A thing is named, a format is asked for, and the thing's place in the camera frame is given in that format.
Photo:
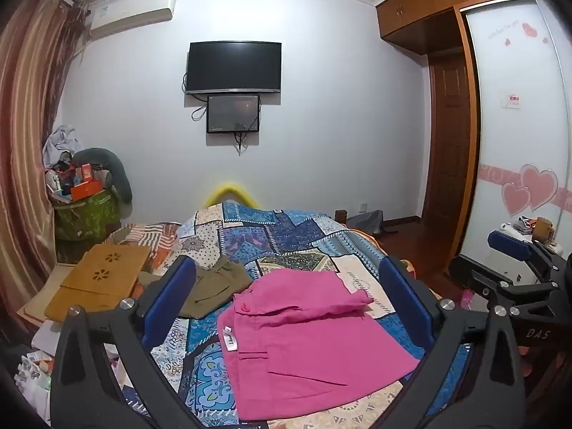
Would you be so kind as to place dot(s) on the wooden overhead cabinet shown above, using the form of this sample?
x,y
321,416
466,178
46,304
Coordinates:
x,y
415,2

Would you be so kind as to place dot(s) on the green fabric bag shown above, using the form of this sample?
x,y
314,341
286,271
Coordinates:
x,y
85,216

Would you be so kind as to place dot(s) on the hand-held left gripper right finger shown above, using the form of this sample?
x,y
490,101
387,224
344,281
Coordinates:
x,y
404,299

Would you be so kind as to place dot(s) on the yellow curved headboard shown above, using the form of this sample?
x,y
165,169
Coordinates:
x,y
230,191

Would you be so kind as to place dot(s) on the wooden lap desk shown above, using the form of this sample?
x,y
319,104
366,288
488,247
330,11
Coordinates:
x,y
107,268

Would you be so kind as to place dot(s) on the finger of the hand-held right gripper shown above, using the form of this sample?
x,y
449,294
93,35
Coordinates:
x,y
509,243
469,272

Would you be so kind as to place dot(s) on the brown striped curtain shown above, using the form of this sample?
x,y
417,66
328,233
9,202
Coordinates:
x,y
31,143

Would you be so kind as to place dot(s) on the small brown box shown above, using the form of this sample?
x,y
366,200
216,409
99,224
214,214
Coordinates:
x,y
544,229

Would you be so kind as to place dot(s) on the small black wall monitor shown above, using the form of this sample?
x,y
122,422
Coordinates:
x,y
233,113

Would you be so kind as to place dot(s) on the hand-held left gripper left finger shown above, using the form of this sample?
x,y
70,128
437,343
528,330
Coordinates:
x,y
172,299

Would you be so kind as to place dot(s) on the white bedside cabinet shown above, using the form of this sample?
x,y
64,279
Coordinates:
x,y
514,228

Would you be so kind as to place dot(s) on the orange striped cloth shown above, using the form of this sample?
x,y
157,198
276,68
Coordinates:
x,y
143,237

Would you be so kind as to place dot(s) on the black wall television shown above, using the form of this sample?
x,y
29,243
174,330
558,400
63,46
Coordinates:
x,y
233,67

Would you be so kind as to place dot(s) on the red and white door sticker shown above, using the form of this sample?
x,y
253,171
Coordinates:
x,y
511,100

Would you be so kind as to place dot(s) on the brown wooden door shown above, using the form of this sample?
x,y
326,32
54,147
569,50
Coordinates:
x,y
449,143

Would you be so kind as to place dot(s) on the orange box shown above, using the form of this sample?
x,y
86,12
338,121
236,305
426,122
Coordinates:
x,y
87,190

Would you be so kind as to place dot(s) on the grey curved pillow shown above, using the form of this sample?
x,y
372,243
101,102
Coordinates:
x,y
118,167

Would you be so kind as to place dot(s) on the olive green pants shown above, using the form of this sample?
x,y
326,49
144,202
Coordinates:
x,y
214,288

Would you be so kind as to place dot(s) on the white heart-printed sliding door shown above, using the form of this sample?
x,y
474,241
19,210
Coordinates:
x,y
514,143

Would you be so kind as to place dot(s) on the orange floral bed sheet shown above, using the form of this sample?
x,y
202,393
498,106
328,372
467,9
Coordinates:
x,y
375,240

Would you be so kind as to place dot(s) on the pink pants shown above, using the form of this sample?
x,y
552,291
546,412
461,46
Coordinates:
x,y
308,335

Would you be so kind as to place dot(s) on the grey bag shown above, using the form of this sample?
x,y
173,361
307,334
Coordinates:
x,y
366,223

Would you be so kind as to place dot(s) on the small dark wooden stool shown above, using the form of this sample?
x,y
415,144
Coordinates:
x,y
342,215

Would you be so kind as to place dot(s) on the pink slipper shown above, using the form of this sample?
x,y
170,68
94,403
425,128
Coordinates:
x,y
467,297

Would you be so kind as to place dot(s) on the patchwork printed blanket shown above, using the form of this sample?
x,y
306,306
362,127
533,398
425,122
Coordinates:
x,y
277,241

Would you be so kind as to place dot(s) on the white air conditioner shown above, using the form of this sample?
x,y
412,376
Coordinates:
x,y
129,11

